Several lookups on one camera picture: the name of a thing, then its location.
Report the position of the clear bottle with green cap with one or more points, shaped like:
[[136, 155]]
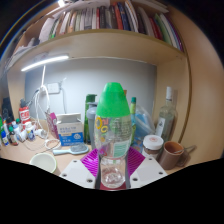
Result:
[[112, 133]]

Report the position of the metal spoon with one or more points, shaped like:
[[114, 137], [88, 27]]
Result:
[[190, 148]]

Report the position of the blue pack in plastic bag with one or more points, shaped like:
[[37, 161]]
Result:
[[145, 125]]

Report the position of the brown mug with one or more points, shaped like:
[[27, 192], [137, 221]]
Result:
[[170, 155]]

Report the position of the brown jar with white lid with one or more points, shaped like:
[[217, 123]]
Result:
[[152, 145]]

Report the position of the white wall socket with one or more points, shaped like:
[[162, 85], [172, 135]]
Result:
[[53, 88]]

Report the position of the white container with red label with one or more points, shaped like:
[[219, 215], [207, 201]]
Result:
[[24, 116]]

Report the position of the light blue hairbrush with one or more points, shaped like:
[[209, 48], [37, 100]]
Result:
[[75, 149]]

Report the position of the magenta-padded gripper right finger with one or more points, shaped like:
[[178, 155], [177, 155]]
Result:
[[148, 170]]

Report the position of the wooden shelf unit with books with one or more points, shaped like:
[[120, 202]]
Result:
[[110, 43]]

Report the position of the bottle with teal cap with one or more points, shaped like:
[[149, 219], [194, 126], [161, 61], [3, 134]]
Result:
[[133, 103]]

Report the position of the white and blue carton box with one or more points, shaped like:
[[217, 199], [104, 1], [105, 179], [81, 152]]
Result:
[[70, 131]]

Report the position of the magenta pouch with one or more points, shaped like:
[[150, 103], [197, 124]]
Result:
[[51, 125]]

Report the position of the clear glass bottle white cap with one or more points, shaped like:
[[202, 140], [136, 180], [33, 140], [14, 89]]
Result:
[[166, 120]]

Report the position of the grey shaker bottle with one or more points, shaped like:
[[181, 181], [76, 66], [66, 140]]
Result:
[[90, 123]]

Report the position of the white LED light bar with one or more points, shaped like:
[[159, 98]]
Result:
[[45, 62]]

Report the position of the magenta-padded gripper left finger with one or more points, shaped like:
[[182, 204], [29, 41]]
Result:
[[75, 171]]

